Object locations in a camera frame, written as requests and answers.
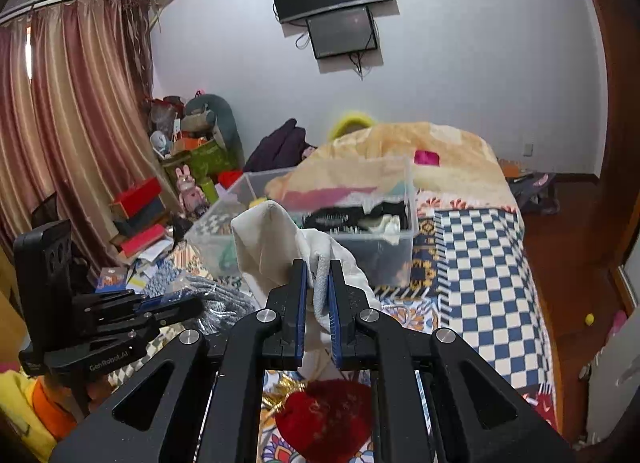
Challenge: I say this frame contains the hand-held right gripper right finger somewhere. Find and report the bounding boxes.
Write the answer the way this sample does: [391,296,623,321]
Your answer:
[327,259,577,463]

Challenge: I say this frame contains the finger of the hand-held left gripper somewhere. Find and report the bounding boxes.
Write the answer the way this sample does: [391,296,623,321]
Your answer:
[82,315,173,343]
[72,289,205,319]

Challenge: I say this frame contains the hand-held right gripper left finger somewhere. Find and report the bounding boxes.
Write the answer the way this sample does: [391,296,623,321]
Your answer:
[50,259,307,463]

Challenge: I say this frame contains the white cloth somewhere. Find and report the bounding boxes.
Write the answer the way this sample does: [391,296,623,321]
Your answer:
[231,200,384,375]

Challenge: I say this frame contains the clear plastic storage box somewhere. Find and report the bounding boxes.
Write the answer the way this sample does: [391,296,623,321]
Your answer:
[185,155,420,290]

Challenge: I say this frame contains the pile of papers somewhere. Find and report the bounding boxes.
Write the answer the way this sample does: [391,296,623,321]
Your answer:
[119,238,177,290]

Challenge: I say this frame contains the grey knitted cloth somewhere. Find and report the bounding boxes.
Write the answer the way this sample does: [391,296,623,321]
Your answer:
[164,277,262,340]

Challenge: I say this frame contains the red flat box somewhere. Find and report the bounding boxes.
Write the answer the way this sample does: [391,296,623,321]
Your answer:
[109,177,164,216]
[119,223,169,257]

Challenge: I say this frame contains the dark grey flat box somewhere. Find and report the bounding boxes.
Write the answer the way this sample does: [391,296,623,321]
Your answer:
[113,207,169,239]

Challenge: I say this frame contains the gold tinsel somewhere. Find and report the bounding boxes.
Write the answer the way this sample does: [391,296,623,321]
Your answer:
[262,374,302,415]

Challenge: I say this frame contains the black cloth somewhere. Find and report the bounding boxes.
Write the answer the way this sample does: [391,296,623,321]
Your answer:
[299,200,407,235]

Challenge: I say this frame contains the red heart plush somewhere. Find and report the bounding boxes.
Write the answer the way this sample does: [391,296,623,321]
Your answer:
[274,378,374,457]

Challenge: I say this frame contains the pink bunny figure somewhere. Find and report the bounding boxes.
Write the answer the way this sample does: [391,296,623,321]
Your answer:
[174,164,209,217]

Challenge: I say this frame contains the yellow and orange cloth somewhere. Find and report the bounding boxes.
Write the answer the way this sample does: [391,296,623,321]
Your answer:
[0,370,77,460]

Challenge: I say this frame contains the patterned checkered bed sheet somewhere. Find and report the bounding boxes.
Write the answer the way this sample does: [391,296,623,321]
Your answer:
[150,190,560,463]

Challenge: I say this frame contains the green paper bag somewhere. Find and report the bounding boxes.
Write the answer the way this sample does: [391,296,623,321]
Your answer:
[162,139,237,184]

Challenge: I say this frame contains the dark purple clothing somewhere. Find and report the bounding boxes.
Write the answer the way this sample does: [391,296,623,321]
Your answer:
[243,118,318,174]

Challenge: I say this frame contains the pink brown curtain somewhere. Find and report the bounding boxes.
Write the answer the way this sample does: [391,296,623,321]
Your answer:
[0,0,155,266]

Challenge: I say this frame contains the yellow plush toy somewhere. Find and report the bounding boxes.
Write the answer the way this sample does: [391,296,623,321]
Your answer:
[328,111,379,140]

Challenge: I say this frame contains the peach floral blanket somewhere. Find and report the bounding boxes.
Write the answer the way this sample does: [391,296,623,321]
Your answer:
[265,121,524,224]

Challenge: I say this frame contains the grey shark plush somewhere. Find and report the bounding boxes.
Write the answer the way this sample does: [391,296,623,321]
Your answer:
[182,94,246,164]

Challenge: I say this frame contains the dark clothes pile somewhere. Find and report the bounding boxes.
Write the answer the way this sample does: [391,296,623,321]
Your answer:
[507,170,564,216]

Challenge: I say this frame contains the white panel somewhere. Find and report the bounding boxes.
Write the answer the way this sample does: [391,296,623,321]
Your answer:
[579,312,640,450]

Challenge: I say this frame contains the black monitor cables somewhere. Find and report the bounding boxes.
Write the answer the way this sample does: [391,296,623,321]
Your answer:
[348,49,372,82]

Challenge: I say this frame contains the small black wall monitor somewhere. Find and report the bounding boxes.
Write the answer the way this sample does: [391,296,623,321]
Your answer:
[305,5,379,60]

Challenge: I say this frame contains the white curtain rail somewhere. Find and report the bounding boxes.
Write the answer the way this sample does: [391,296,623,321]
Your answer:
[0,0,124,24]

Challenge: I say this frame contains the wooden door frame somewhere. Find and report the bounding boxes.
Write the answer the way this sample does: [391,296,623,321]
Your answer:
[542,0,640,306]

